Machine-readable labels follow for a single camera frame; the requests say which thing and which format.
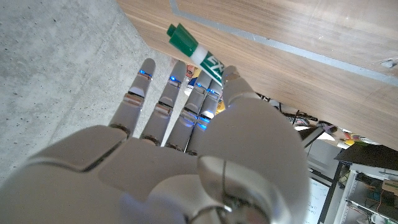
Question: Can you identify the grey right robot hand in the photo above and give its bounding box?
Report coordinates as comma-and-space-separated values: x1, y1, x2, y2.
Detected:
0, 58, 312, 224

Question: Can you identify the whiteboard with black frame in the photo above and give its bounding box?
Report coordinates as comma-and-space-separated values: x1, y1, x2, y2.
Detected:
304, 177, 331, 224

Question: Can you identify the green whiteboard marker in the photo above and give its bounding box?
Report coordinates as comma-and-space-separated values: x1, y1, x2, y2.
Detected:
167, 23, 225, 86

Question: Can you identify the white shelf unit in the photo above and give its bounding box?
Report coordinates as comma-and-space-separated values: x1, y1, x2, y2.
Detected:
332, 161, 398, 224

